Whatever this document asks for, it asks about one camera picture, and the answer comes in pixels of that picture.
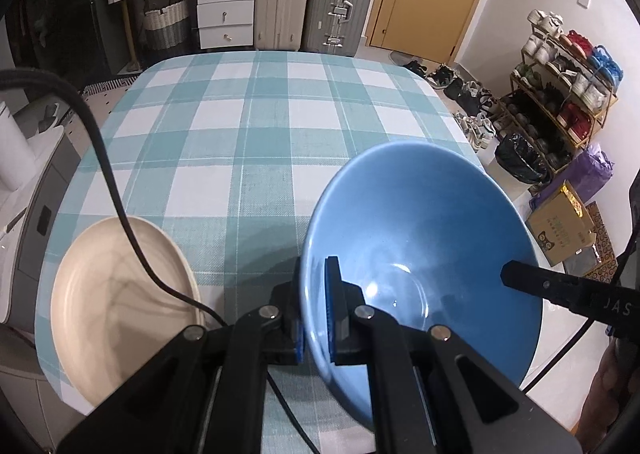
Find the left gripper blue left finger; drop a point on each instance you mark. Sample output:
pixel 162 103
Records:
pixel 285 344

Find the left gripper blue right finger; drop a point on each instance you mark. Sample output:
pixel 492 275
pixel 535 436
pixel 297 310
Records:
pixel 351 325

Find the blue bowl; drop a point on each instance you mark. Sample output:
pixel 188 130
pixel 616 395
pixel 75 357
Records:
pixel 424 233

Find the cream plate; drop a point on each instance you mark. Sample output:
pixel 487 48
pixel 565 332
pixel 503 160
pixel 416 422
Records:
pixel 107 316

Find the person's right hand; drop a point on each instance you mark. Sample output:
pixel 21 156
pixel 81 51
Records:
pixel 618 373

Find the cardboard box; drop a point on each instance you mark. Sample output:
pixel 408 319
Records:
pixel 562 226

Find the purple plastic bag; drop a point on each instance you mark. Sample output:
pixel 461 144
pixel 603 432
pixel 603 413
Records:
pixel 588 173

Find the white trash bin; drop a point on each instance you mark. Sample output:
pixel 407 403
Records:
pixel 521 160

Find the teal checkered tablecloth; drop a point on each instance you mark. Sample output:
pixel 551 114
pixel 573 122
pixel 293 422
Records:
pixel 229 153

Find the wooden shoe rack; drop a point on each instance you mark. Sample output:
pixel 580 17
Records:
pixel 561 91

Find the white electric kettle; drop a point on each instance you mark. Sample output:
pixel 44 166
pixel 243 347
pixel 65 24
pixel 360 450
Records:
pixel 17 161

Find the woven laundry basket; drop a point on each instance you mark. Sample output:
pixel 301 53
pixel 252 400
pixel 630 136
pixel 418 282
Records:
pixel 167 27

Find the silver hard suitcase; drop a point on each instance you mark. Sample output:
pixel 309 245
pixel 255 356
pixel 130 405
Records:
pixel 334 27

